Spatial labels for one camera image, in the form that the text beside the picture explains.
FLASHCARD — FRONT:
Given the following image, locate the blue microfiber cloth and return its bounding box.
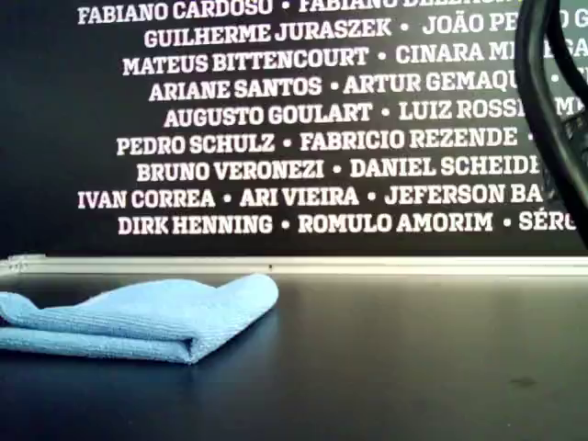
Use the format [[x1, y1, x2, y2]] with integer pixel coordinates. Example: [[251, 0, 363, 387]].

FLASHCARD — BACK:
[[0, 273, 280, 367]]

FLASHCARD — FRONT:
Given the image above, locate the black panel with white names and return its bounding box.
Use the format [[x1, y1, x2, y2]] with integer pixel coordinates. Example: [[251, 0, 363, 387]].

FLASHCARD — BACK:
[[0, 0, 588, 258]]

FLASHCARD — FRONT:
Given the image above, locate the silver aluminium table frame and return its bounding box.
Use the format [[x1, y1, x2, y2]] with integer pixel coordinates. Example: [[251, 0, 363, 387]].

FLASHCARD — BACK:
[[0, 254, 588, 279]]

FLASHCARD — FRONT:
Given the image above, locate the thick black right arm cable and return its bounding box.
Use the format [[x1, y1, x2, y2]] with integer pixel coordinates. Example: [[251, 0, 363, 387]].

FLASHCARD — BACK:
[[514, 0, 588, 252]]

